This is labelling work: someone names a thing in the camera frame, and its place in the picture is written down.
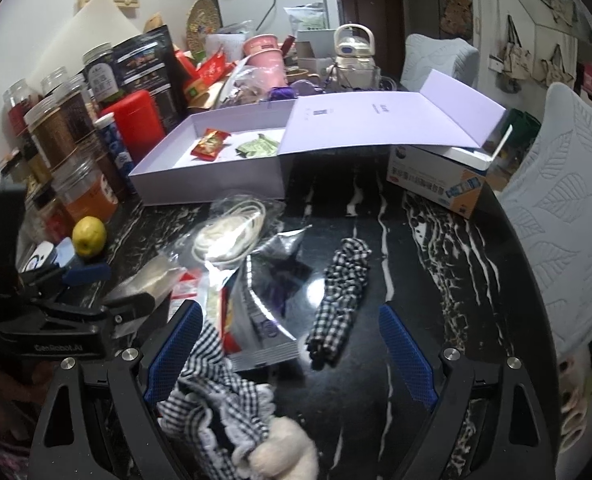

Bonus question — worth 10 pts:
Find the white board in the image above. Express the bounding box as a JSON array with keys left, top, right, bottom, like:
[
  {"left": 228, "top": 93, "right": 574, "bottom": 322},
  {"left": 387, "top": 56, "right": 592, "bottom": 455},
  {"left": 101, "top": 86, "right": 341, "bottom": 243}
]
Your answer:
[{"left": 26, "top": 0, "right": 144, "bottom": 91}]

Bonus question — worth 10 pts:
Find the brown hanging tote bag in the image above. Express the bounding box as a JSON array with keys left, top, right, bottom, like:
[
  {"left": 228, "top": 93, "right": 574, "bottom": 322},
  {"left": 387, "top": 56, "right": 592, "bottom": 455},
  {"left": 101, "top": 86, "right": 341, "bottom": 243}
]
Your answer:
[{"left": 440, "top": 0, "right": 474, "bottom": 43}]

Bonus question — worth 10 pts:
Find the clear plastic packet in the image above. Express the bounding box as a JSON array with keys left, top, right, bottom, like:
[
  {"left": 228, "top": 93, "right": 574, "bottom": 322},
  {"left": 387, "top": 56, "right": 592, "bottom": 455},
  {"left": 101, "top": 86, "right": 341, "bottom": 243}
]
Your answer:
[{"left": 107, "top": 255, "right": 184, "bottom": 306}]

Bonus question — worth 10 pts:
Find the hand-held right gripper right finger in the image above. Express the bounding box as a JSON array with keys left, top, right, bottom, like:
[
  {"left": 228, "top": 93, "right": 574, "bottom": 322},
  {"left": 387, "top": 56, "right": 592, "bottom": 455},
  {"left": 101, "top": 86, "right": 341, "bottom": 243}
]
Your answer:
[{"left": 378, "top": 301, "right": 559, "bottom": 480}]

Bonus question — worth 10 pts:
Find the black white checkered scrunchie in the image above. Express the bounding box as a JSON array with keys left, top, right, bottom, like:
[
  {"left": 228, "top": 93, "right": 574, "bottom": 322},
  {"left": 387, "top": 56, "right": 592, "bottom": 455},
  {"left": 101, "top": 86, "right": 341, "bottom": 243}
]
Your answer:
[{"left": 305, "top": 237, "right": 372, "bottom": 372}]

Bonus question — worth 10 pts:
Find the dark brown door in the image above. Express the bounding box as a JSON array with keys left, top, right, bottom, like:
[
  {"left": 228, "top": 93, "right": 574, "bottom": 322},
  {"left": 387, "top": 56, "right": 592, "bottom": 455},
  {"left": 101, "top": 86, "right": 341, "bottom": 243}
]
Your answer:
[{"left": 337, "top": 0, "right": 407, "bottom": 81}]

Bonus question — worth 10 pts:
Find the small white carton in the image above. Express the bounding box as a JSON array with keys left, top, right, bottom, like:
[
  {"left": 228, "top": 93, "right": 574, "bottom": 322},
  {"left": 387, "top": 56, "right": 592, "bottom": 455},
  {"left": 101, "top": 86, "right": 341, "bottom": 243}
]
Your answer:
[{"left": 295, "top": 30, "right": 337, "bottom": 76}]

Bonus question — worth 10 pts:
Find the black coffee bag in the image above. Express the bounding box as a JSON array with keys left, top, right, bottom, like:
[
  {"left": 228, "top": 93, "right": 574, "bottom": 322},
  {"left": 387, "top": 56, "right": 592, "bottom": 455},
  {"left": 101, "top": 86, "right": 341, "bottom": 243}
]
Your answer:
[{"left": 112, "top": 25, "right": 182, "bottom": 128}]

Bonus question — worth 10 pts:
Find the white fridge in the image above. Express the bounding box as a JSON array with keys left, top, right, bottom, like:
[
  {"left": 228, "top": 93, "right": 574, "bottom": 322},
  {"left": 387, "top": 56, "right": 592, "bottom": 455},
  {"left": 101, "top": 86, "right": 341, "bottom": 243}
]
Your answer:
[{"left": 216, "top": 0, "right": 341, "bottom": 43}]

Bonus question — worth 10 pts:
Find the woven straw trivet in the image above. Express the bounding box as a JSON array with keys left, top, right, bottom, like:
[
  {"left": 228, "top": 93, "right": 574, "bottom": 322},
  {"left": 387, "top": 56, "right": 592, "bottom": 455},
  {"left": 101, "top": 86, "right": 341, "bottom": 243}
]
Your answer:
[{"left": 185, "top": 0, "right": 223, "bottom": 56}]

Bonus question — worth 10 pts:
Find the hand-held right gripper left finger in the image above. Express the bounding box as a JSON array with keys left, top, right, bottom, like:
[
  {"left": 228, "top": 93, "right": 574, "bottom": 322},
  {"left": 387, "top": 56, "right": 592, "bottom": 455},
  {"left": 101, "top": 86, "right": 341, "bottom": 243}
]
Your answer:
[{"left": 28, "top": 300, "right": 204, "bottom": 480}]

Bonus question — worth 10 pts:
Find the yellow lemon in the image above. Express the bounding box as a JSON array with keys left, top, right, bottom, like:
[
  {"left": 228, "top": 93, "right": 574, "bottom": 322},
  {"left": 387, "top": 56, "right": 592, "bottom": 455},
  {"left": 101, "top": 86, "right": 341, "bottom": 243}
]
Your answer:
[{"left": 72, "top": 216, "right": 108, "bottom": 260}]

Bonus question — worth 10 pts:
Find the jar with white label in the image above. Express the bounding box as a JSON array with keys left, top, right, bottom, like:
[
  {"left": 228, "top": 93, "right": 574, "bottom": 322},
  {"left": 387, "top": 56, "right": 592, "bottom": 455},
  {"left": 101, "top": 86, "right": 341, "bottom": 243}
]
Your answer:
[{"left": 82, "top": 42, "right": 122, "bottom": 106}]

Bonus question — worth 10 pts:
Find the jar with red contents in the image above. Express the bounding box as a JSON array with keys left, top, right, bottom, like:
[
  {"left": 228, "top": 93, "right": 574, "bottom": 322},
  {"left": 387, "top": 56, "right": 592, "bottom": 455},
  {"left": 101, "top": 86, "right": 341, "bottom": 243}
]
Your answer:
[{"left": 2, "top": 78, "right": 39, "bottom": 136}]

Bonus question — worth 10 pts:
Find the red snack packet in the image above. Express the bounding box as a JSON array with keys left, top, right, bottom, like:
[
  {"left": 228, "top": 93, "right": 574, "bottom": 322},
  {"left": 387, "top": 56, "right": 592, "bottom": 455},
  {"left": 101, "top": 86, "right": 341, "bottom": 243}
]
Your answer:
[{"left": 190, "top": 129, "right": 231, "bottom": 161}]

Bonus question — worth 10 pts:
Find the red canister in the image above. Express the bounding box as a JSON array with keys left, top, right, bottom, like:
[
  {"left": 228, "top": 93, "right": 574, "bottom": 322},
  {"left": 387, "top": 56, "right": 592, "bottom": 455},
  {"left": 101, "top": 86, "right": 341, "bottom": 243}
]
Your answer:
[{"left": 101, "top": 90, "right": 167, "bottom": 163}]

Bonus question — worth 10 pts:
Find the blue white medicine box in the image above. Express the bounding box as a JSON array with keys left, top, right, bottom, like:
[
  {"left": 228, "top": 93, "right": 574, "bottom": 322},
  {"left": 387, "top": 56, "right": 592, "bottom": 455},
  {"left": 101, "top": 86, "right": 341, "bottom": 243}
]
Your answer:
[{"left": 386, "top": 144, "right": 493, "bottom": 220}]

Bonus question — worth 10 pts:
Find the clear jar with orange contents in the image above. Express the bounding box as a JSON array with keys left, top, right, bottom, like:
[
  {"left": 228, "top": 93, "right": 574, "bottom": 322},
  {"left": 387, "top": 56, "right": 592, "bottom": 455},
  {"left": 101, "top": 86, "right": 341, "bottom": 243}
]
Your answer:
[{"left": 51, "top": 157, "right": 119, "bottom": 223}]

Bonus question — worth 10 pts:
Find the green paper bag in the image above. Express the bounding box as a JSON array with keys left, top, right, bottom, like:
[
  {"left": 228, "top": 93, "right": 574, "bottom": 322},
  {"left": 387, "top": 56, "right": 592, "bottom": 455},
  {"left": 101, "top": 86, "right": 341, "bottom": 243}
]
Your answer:
[{"left": 496, "top": 109, "right": 542, "bottom": 158}]

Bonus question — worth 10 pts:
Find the green snack packet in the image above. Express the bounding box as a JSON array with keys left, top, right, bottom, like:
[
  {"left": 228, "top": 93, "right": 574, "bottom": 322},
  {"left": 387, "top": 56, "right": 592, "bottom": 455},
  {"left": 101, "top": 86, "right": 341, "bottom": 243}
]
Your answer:
[{"left": 235, "top": 134, "right": 281, "bottom": 158}]

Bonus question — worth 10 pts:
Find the clear bag of cotton pads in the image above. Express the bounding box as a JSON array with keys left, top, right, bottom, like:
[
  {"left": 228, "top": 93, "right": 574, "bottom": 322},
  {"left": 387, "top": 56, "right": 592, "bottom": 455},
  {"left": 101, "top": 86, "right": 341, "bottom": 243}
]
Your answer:
[{"left": 168, "top": 191, "right": 289, "bottom": 281}]

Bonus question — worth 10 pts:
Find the blue patterned tube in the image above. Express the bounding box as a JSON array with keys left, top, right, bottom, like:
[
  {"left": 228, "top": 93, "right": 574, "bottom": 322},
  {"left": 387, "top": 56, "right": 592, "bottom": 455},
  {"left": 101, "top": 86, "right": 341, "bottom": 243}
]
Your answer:
[{"left": 95, "top": 114, "right": 136, "bottom": 196}]

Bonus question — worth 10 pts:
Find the clear jar with dark contents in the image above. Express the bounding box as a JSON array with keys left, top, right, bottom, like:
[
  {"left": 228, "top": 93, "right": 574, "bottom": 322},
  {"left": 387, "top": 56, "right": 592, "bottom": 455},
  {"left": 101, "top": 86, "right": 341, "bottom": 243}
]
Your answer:
[{"left": 53, "top": 75, "right": 99, "bottom": 146}]

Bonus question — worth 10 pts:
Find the red white barcode packet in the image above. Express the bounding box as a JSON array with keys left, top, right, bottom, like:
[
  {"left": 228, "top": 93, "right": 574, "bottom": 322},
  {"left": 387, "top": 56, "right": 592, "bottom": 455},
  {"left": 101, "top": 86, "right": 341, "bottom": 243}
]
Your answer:
[{"left": 168, "top": 267, "right": 242, "bottom": 356}]

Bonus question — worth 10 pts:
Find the pink cup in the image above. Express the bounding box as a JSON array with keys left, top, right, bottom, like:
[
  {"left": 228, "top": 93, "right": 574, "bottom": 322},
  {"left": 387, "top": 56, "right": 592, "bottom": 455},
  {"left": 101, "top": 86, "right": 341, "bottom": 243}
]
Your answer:
[{"left": 242, "top": 34, "right": 287, "bottom": 91}]

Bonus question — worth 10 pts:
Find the green white plastic bag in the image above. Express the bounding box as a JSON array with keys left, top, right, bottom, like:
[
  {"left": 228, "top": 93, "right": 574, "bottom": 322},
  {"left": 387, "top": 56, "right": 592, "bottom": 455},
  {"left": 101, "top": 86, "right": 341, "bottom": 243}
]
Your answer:
[{"left": 283, "top": 4, "right": 329, "bottom": 32}]

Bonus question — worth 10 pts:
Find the red paper packet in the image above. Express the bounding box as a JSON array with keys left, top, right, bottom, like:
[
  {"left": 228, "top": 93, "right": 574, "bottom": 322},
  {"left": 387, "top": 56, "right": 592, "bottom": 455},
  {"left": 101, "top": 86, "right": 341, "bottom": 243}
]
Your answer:
[{"left": 176, "top": 47, "right": 237, "bottom": 111}]

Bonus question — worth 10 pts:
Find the clear jar with brown granules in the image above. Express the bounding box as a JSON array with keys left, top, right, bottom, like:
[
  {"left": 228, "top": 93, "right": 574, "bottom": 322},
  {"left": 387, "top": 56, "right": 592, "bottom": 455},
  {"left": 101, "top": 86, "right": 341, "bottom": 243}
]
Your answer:
[{"left": 24, "top": 94, "right": 77, "bottom": 171}]

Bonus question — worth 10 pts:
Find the beige electric kettle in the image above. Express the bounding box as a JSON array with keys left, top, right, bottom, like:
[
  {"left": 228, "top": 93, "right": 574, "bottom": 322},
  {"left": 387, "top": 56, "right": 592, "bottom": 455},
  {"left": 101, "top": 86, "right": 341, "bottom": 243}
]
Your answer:
[{"left": 332, "top": 23, "right": 381, "bottom": 86}]

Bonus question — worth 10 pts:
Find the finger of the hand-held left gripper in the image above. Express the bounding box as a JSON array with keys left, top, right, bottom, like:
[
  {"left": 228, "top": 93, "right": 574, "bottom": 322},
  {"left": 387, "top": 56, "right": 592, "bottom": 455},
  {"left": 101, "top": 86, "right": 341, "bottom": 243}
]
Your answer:
[
  {"left": 101, "top": 291, "right": 158, "bottom": 332},
  {"left": 21, "top": 259, "right": 113, "bottom": 295}
]

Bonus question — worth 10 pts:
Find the lavender cardboard box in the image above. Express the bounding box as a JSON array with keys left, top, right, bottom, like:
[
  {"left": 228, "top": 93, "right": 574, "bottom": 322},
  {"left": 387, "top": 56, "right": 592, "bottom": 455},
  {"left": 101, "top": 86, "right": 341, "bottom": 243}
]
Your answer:
[{"left": 128, "top": 70, "right": 509, "bottom": 207}]

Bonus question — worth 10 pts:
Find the grey quilted chair cushion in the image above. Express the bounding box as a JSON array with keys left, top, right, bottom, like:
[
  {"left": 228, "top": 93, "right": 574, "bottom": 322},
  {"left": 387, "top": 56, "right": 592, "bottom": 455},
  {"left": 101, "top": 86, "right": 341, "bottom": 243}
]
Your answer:
[
  {"left": 401, "top": 33, "right": 481, "bottom": 93},
  {"left": 496, "top": 81, "right": 592, "bottom": 356}
]

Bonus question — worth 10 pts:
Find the blue white small device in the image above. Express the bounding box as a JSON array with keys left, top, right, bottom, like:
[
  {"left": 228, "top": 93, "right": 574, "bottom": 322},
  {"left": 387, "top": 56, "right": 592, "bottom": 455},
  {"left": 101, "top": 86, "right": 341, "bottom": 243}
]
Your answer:
[{"left": 18, "top": 237, "right": 77, "bottom": 273}]

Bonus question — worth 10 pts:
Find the beige hanging tote bag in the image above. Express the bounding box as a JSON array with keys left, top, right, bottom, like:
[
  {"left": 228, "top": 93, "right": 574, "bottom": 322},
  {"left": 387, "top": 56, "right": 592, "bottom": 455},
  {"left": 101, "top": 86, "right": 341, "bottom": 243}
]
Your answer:
[
  {"left": 491, "top": 15, "right": 534, "bottom": 81},
  {"left": 541, "top": 44, "right": 577, "bottom": 86}
]

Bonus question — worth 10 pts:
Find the silver foil packet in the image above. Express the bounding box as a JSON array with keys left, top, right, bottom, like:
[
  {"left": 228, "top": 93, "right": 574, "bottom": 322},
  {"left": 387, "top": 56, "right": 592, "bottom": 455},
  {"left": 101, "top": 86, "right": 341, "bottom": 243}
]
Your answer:
[{"left": 223, "top": 225, "right": 314, "bottom": 372}]

